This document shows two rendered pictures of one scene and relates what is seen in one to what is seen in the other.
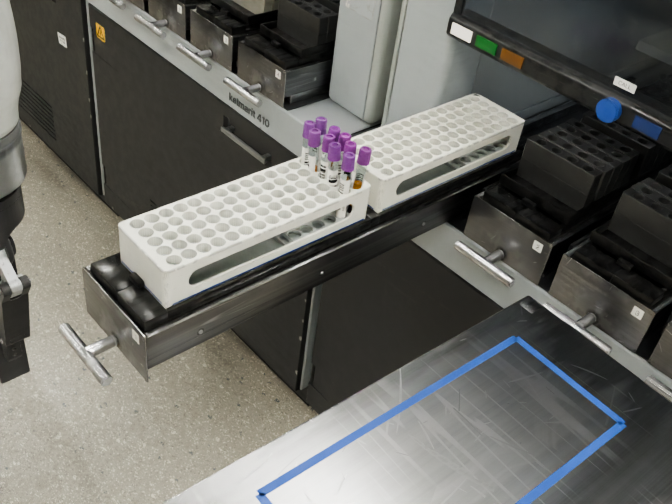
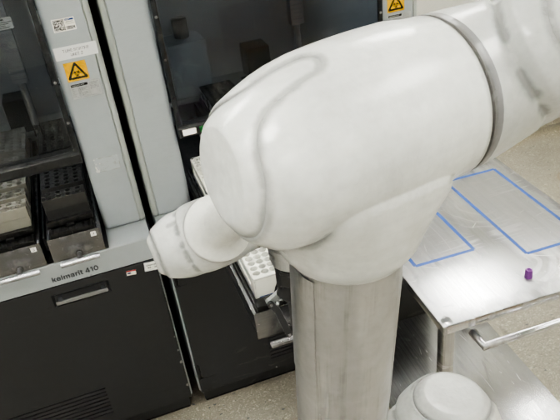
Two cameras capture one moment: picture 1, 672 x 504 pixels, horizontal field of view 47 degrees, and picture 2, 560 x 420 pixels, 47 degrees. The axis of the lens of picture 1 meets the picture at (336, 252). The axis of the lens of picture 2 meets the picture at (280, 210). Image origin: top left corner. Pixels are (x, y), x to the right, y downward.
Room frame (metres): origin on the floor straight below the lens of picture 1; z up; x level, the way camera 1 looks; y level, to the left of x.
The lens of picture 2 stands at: (0.06, 1.09, 1.68)
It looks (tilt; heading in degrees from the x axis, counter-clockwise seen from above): 32 degrees down; 301
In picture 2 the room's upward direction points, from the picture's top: 7 degrees counter-clockwise
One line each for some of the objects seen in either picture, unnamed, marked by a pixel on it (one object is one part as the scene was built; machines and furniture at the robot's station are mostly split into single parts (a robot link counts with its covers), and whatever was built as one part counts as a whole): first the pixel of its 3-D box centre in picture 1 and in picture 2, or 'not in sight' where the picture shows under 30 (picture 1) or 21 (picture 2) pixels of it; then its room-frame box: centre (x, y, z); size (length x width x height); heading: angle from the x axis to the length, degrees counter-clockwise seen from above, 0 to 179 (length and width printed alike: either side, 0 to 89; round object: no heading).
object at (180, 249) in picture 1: (251, 224); (256, 247); (0.73, 0.10, 0.83); 0.30 x 0.10 x 0.06; 137
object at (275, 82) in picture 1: (389, 34); (68, 187); (1.48, -0.04, 0.78); 0.73 x 0.14 x 0.09; 137
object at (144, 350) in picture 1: (331, 222); (242, 237); (0.83, 0.01, 0.78); 0.73 x 0.14 x 0.09; 137
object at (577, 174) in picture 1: (557, 173); not in sight; (0.93, -0.28, 0.85); 0.12 x 0.02 x 0.06; 47
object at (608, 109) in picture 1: (608, 110); not in sight; (0.87, -0.30, 0.98); 0.03 x 0.01 x 0.03; 47
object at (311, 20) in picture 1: (301, 22); (66, 204); (1.31, 0.12, 0.85); 0.12 x 0.02 x 0.06; 47
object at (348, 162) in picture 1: (343, 192); not in sight; (0.79, 0.00, 0.86); 0.02 x 0.02 x 0.11
